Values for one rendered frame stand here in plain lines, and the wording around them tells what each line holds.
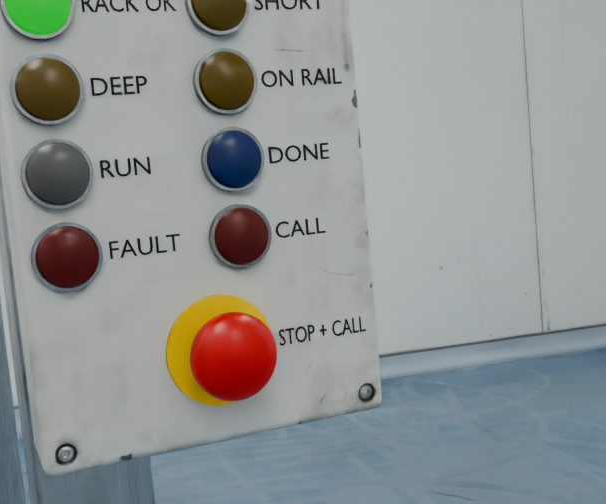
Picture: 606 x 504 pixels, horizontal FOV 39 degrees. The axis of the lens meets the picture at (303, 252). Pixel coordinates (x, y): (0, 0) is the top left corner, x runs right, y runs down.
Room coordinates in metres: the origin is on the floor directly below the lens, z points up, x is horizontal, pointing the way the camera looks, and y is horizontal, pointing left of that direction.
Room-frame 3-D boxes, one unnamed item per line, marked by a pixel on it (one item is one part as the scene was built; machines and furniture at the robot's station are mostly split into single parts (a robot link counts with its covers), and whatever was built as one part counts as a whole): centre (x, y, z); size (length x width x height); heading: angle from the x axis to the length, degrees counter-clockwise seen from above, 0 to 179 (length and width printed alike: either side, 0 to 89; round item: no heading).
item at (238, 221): (0.40, 0.03, 0.96); 0.03 x 0.01 x 0.03; 113
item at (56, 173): (0.37, 0.10, 0.99); 0.03 x 0.01 x 0.03; 113
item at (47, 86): (0.37, 0.10, 1.03); 0.03 x 0.01 x 0.03; 113
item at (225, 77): (0.40, 0.03, 1.03); 0.03 x 0.01 x 0.03; 113
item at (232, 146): (0.40, 0.03, 0.99); 0.03 x 0.01 x 0.03; 113
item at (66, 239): (0.37, 0.10, 0.96); 0.03 x 0.01 x 0.03; 113
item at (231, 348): (0.40, 0.04, 0.90); 0.04 x 0.04 x 0.04; 23
